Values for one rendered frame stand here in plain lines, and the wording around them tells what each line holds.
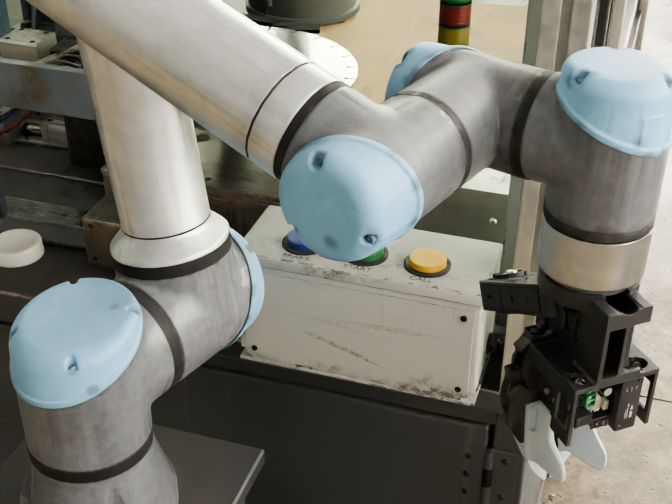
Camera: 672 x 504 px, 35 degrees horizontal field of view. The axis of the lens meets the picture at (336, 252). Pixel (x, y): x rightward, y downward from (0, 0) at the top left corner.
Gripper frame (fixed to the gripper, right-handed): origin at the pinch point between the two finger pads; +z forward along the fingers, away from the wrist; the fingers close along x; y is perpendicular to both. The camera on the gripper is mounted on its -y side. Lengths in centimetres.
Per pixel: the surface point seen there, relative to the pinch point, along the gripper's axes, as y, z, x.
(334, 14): -138, 14, 37
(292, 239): -40.3, 0.4, -7.2
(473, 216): -44.1, 4.9, 17.6
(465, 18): -70, -10, 29
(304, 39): -86, -4, 11
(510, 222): -35.0, 0.6, 17.1
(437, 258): -30.9, 0.3, 5.8
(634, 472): -69, 91, 75
